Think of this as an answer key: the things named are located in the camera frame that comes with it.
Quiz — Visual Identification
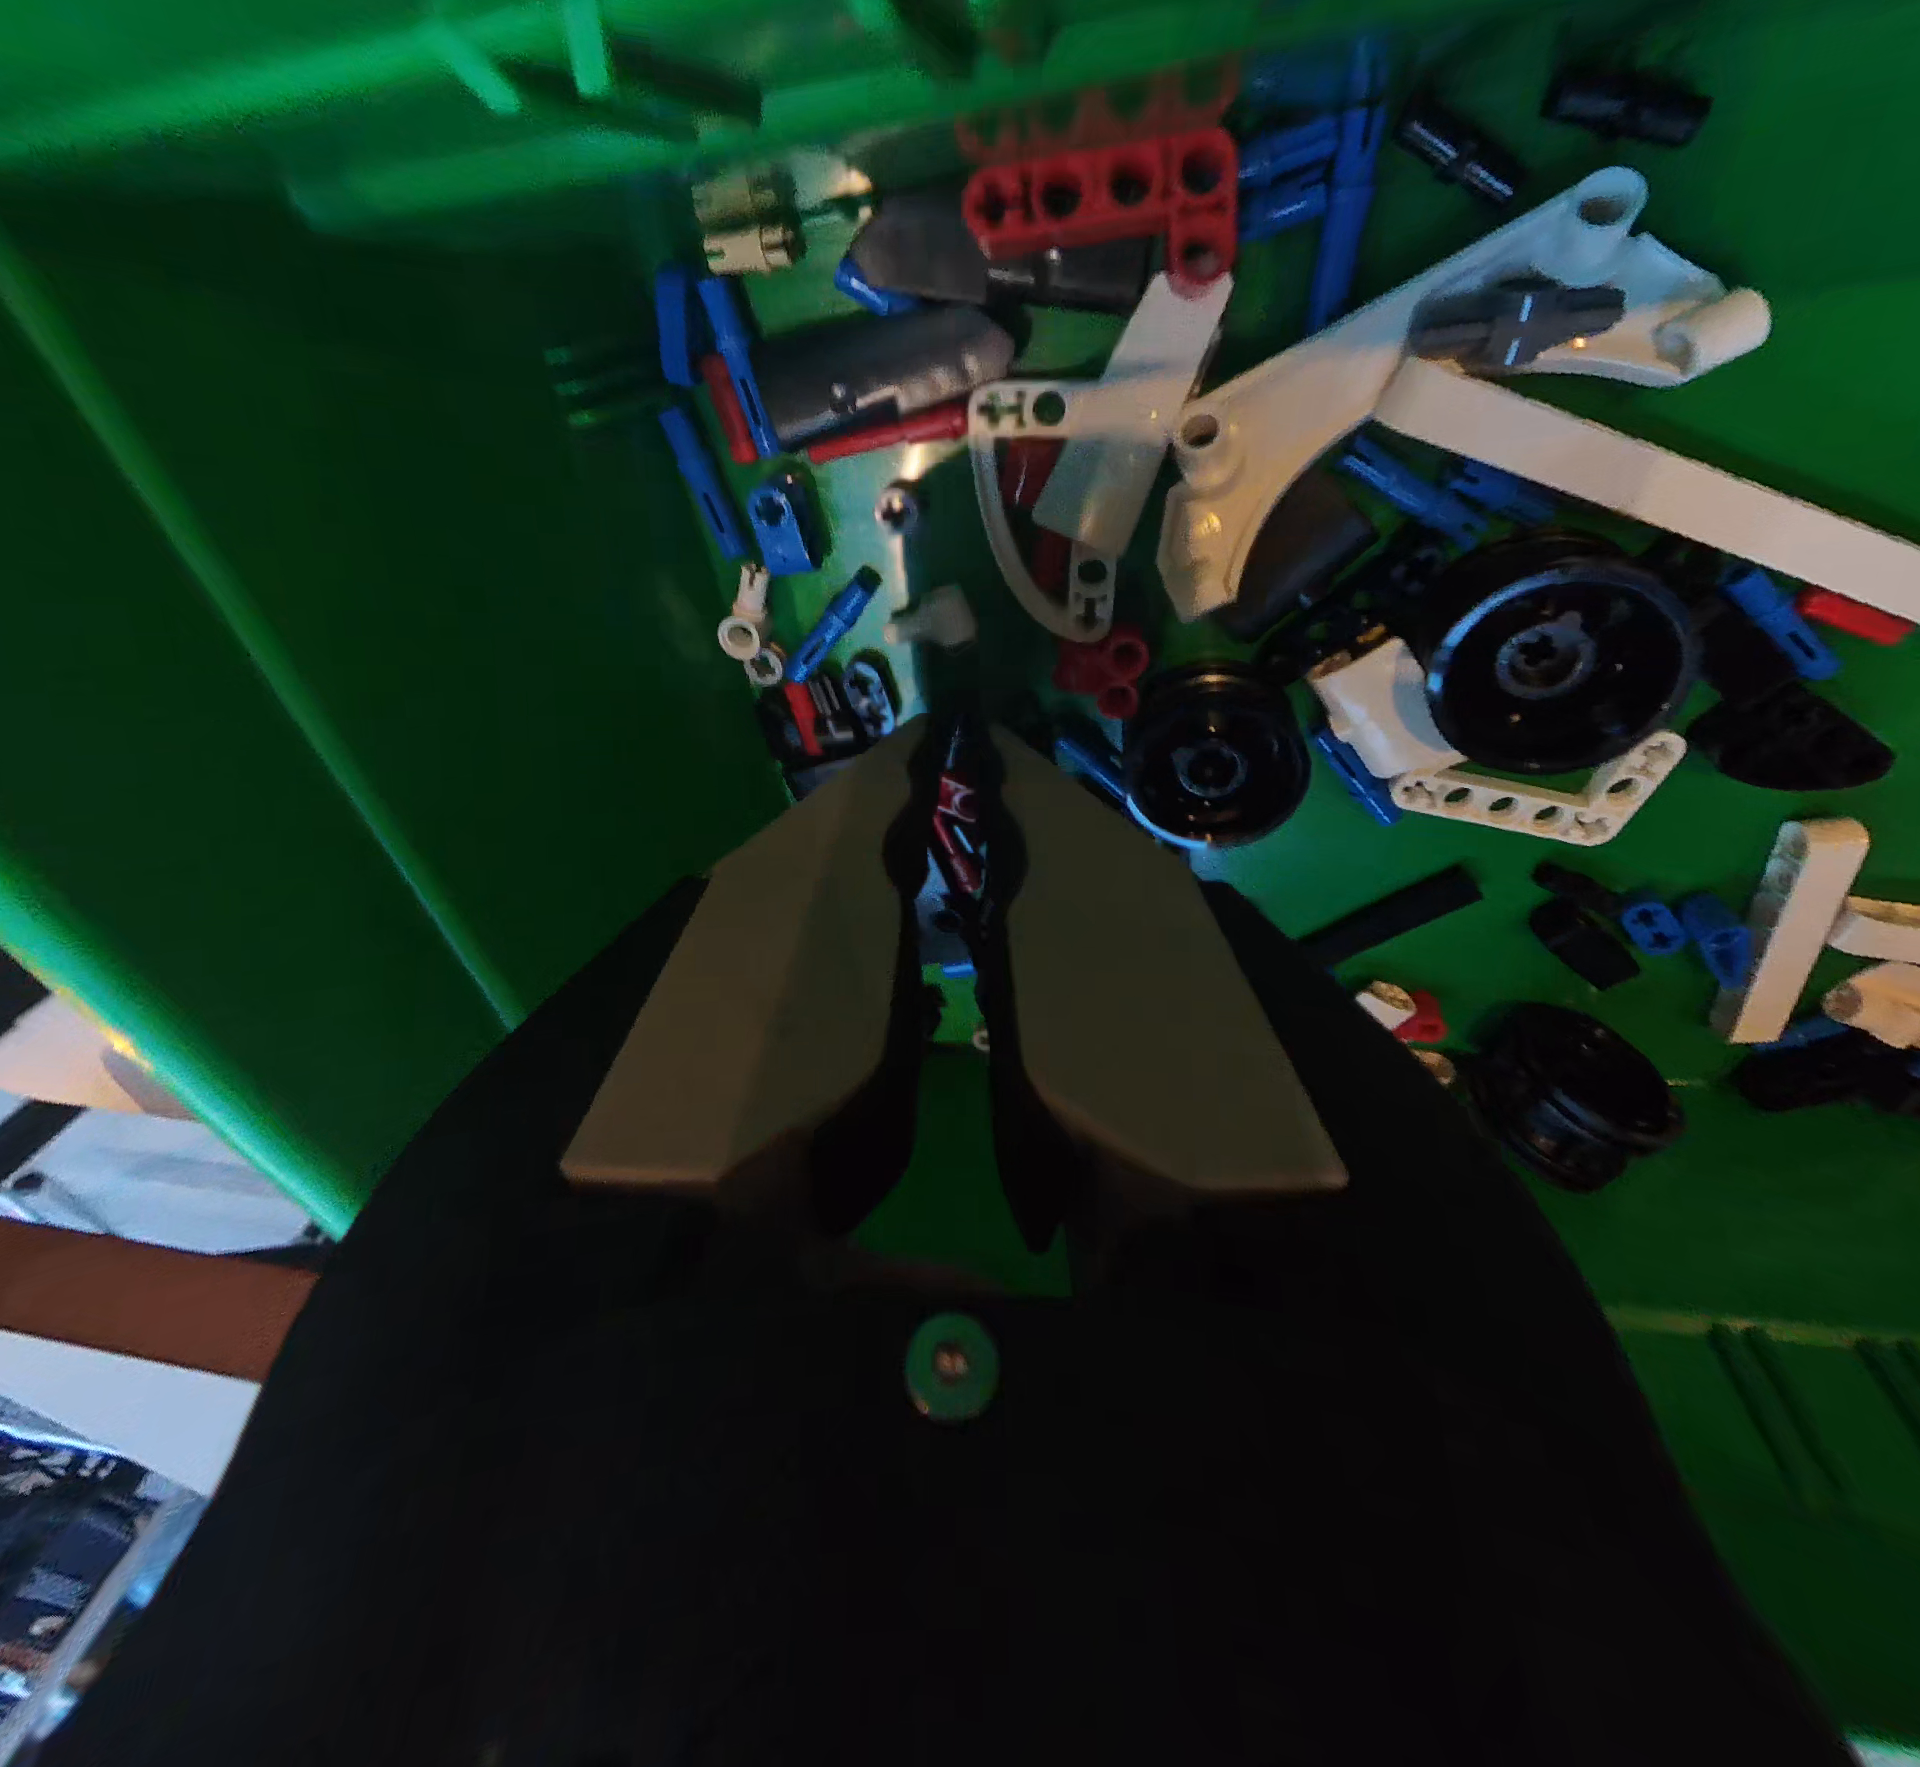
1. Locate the small black toy wheel rim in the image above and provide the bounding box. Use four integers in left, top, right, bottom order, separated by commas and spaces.
1122, 662, 1314, 852
1466, 1002, 1687, 1192

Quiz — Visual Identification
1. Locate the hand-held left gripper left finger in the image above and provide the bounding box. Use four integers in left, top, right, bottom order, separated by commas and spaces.
559, 718, 933, 1236

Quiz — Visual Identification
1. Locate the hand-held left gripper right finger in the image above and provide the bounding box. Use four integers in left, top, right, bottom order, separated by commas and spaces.
974, 722, 1351, 1252

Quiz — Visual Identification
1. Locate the glossy printed sheet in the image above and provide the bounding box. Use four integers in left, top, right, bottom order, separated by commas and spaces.
0, 1400, 205, 1753

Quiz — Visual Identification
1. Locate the pile of toy brick pieces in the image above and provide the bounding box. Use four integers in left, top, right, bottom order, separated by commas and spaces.
653, 28, 1920, 1192

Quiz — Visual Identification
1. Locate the large black toy wheel rim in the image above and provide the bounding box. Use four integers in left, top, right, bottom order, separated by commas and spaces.
1423, 534, 1705, 776

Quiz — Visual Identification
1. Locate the green plastic bin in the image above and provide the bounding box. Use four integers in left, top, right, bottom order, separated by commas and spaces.
0, 0, 1920, 1745

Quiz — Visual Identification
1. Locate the black printed brick panel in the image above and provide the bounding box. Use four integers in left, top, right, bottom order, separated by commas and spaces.
922, 688, 1005, 906

